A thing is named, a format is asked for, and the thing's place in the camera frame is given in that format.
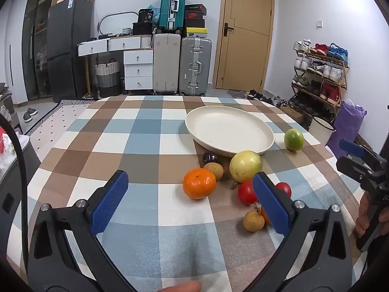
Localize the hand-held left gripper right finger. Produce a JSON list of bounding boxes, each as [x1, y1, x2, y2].
[[243, 172, 353, 292]]

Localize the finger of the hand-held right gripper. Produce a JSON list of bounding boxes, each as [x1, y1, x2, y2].
[[336, 156, 373, 186], [339, 139, 376, 162]]

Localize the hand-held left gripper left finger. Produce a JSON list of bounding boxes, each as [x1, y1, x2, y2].
[[27, 170, 137, 292]]

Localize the orange mandarin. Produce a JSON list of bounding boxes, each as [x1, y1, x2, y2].
[[260, 207, 272, 226], [183, 168, 217, 200]]

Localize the red tomato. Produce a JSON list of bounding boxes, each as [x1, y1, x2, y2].
[[237, 180, 258, 205], [275, 182, 292, 198]]

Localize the brown longan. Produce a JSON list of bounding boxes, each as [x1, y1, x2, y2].
[[203, 162, 224, 181], [243, 210, 265, 232]]

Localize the yellow-green guava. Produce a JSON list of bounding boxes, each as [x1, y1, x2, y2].
[[229, 150, 263, 183]]

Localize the green mottled citrus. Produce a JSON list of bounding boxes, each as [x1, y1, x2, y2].
[[284, 128, 304, 152]]

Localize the cream round plate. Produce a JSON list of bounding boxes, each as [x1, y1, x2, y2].
[[185, 106, 275, 155]]

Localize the person's right forearm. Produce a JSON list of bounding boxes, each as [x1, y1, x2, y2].
[[362, 234, 389, 292]]

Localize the person's right hand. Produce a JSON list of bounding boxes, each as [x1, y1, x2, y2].
[[355, 193, 370, 237]]

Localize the person's left hand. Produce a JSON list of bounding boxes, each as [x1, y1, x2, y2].
[[161, 281, 202, 292]]

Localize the brown patterned doormat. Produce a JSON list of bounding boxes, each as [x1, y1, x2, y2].
[[355, 134, 370, 151]]

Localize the purple bag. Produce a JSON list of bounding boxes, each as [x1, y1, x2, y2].
[[327, 100, 367, 159]]

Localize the white bucket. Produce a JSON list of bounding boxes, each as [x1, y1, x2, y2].
[[308, 116, 336, 146]]

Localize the collection of racked sneakers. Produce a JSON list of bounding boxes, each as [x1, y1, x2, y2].
[[292, 39, 349, 119]]

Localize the checked tablecloth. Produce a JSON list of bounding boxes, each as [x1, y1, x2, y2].
[[0, 95, 371, 292]]

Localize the wooden shoe rack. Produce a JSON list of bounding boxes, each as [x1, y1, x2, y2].
[[289, 39, 350, 122]]

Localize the brown cardboard box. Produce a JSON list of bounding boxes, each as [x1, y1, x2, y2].
[[280, 106, 304, 122]]

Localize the dotted rug striped border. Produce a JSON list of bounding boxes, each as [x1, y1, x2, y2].
[[23, 99, 98, 159]]

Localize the dark cabinet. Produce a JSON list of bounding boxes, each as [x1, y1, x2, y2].
[[0, 141, 41, 250]]

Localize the loose pile of dark shoes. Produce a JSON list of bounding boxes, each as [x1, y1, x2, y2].
[[246, 90, 288, 105]]

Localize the white plastic bag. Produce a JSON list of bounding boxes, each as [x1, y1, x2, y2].
[[0, 126, 31, 171]]

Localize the grey slippers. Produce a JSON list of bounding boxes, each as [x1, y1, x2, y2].
[[23, 107, 39, 124]]

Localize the woven laundry basket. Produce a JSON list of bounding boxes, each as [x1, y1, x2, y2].
[[94, 58, 122, 98]]

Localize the wooden stick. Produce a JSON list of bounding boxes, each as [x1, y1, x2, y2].
[[85, 56, 92, 98]]

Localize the white drawer desk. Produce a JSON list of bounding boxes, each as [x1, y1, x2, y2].
[[77, 35, 154, 91]]

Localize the beige suitcase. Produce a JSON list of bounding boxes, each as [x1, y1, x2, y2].
[[152, 32, 182, 95]]

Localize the silver suitcase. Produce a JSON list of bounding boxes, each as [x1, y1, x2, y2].
[[178, 36, 212, 96]]

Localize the wooden door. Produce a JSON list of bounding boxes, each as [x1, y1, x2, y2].
[[213, 0, 275, 92]]

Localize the black refrigerator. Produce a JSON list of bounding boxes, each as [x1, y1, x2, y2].
[[46, 0, 93, 102]]

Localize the white wardrobe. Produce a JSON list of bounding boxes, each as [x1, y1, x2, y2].
[[4, 0, 32, 105]]

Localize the black storage box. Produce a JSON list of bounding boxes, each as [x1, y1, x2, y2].
[[132, 22, 154, 36]]

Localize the glass display cabinet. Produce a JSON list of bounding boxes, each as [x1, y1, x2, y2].
[[21, 0, 60, 101]]

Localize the yellow and white shoe box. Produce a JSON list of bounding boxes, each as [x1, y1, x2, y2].
[[182, 27, 210, 38]]

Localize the curved metal hoop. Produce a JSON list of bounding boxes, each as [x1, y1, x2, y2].
[[97, 11, 139, 35]]

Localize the black printed bag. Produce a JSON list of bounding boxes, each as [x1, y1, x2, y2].
[[137, 9, 153, 24]]

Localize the blue plastic bag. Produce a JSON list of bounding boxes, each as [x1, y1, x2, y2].
[[148, 4, 161, 23]]

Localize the teal suitcase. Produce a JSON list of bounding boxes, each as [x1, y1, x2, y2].
[[158, 0, 187, 35]]

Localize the black cable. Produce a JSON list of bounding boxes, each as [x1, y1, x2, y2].
[[0, 112, 29, 280]]

